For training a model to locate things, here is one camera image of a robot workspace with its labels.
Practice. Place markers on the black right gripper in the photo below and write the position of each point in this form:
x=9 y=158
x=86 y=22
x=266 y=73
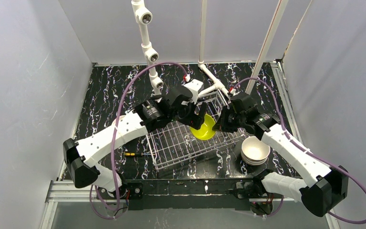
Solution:
x=228 y=119

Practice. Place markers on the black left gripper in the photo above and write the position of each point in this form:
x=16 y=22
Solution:
x=188 y=114

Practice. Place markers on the yellow-green bowl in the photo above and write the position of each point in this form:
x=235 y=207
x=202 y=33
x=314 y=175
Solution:
x=206 y=131

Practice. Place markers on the beige bowl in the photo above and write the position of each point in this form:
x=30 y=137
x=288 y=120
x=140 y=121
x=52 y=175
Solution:
x=253 y=148

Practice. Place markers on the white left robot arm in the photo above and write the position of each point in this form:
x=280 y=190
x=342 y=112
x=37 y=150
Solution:
x=82 y=156

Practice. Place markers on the pale grey bowl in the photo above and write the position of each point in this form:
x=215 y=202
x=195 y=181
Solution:
x=254 y=162

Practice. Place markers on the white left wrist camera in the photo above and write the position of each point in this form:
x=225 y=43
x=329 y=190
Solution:
x=195 y=86

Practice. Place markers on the white wire dish rack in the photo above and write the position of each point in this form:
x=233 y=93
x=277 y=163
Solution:
x=175 y=144

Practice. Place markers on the yellow handled screwdriver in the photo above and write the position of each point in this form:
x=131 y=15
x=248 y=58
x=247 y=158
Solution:
x=132 y=154

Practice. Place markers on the white PVC pipe frame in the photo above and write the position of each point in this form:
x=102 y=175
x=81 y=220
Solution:
x=185 y=31

